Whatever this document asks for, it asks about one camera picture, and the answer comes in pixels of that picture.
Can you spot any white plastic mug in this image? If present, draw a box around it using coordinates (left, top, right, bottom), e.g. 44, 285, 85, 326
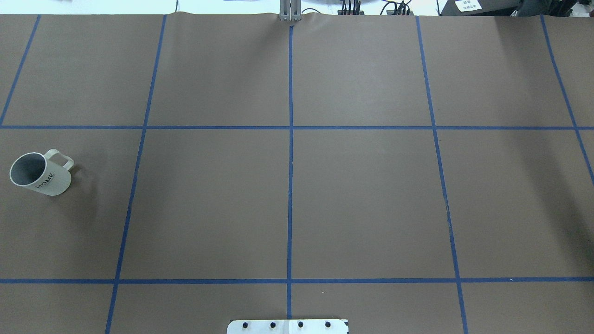
9, 149, 75, 196

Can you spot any aluminium frame post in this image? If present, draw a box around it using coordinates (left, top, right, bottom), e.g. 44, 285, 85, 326
278, 0, 303, 22

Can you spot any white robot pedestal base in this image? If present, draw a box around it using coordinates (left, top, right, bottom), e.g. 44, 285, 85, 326
226, 319, 349, 334

